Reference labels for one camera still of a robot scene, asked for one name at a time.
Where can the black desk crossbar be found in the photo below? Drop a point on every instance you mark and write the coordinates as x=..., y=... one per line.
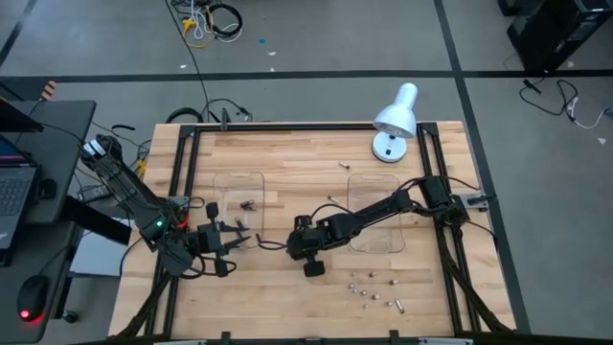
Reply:
x=96, y=223

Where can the clear plastic tray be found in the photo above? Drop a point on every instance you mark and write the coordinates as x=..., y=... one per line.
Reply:
x=378, y=239
x=239, y=187

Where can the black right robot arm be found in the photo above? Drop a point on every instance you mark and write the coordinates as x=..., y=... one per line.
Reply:
x=373, y=211

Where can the black side desk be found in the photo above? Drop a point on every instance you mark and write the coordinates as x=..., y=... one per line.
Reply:
x=62, y=144

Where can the black caster wheel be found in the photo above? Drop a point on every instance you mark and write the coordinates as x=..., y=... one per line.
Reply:
x=71, y=316

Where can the black mouse with red light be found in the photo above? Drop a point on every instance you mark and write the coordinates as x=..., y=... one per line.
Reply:
x=32, y=297

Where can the silver rail bracket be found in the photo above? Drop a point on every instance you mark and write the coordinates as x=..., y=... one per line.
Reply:
x=179, y=342
x=445, y=342

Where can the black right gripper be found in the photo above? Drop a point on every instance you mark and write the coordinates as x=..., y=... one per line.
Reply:
x=306, y=242

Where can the yellow connector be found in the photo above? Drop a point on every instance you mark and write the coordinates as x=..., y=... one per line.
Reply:
x=141, y=168

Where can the orange black striped strip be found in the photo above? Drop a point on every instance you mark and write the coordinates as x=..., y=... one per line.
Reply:
x=48, y=90

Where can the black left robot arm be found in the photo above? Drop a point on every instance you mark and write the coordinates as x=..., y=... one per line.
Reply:
x=124, y=187

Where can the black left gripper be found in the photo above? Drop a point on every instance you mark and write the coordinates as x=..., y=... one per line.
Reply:
x=213, y=239

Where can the grey power adapter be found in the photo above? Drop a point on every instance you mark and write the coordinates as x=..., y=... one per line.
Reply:
x=94, y=193

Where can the black computer tower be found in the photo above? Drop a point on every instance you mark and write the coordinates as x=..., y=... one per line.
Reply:
x=555, y=33

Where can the black slanted gantry leg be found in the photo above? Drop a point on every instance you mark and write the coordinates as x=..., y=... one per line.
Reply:
x=141, y=311
x=474, y=297

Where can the black laptop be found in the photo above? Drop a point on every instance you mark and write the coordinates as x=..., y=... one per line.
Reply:
x=14, y=191

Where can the white desk lamp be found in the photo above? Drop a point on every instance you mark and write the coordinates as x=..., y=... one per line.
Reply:
x=397, y=115

